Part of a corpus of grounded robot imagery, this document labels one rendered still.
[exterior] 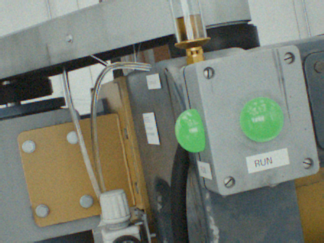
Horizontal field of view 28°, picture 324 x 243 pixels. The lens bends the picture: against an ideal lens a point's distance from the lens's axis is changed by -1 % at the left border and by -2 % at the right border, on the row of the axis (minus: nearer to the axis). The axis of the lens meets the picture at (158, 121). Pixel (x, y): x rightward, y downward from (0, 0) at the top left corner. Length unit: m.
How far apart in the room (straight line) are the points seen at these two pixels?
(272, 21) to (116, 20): 5.48
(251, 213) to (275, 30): 5.66
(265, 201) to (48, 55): 0.35
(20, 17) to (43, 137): 4.87
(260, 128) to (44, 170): 0.46
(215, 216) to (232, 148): 0.07
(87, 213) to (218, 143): 0.44
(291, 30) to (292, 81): 5.74
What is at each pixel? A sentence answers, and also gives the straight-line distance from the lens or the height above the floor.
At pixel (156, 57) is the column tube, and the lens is 0.97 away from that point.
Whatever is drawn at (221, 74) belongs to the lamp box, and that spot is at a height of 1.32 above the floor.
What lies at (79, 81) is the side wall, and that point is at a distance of 5.65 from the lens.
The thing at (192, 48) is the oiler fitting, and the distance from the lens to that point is 0.50.
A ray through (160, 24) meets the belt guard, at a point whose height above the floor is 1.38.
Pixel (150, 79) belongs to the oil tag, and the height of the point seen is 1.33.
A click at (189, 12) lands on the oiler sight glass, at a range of 0.50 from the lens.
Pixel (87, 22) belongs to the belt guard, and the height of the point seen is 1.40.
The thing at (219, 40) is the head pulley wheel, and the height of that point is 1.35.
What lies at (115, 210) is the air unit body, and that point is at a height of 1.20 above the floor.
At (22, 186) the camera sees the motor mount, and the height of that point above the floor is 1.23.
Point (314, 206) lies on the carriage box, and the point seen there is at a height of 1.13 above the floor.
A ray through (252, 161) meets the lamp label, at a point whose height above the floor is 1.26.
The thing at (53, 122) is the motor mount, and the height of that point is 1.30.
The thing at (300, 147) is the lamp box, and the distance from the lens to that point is 0.45.
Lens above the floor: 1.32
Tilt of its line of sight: 3 degrees down
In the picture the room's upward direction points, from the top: 11 degrees counter-clockwise
